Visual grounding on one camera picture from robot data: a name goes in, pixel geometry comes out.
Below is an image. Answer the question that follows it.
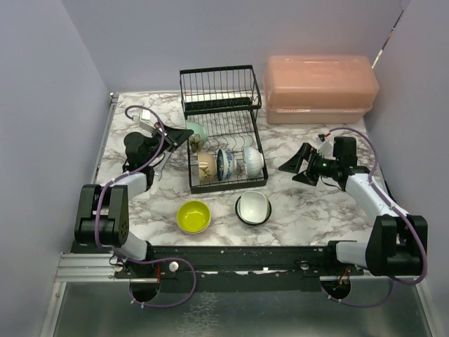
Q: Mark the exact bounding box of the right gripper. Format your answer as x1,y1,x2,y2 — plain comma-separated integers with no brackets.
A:
279,142,339,186

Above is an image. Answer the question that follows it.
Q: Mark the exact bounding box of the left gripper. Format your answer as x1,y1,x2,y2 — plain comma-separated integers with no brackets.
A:
144,121,193,164

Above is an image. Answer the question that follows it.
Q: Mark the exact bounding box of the mint green floral bowl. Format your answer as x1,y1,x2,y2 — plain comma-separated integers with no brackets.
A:
185,121,208,153

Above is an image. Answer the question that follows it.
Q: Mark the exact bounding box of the beige floral bowl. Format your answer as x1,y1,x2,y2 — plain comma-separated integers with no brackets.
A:
197,152,217,183

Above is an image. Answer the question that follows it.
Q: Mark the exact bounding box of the blue floral bowl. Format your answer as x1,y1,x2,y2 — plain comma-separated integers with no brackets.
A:
216,149,236,182

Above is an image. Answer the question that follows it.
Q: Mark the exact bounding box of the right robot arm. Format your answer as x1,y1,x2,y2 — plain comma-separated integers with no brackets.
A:
279,136,427,279

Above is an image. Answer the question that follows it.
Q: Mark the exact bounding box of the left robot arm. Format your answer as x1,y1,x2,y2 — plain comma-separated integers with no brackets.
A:
74,124,194,277

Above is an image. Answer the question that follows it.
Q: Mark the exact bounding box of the silver wrench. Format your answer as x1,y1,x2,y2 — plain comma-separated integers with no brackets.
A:
154,152,172,181

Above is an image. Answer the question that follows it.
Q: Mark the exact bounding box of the black rimmed bowl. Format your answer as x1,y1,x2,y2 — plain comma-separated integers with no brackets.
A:
236,191,272,225

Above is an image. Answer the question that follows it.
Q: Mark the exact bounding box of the yellow-green bowl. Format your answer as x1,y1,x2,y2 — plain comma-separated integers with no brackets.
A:
176,200,211,234

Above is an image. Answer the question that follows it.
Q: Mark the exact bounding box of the pink plastic storage box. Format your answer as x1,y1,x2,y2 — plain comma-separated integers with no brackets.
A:
264,55,380,124

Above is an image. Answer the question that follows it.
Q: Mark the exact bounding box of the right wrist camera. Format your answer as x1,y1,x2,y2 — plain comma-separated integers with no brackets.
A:
316,133,333,157

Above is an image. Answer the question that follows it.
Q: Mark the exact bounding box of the black wire dish rack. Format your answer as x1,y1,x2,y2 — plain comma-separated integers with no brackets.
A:
180,65,268,194

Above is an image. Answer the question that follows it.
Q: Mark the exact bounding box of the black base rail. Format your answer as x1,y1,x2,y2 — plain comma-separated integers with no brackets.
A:
69,242,373,292

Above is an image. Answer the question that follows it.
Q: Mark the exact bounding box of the aluminium frame rail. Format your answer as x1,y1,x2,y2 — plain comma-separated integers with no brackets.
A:
55,252,130,282

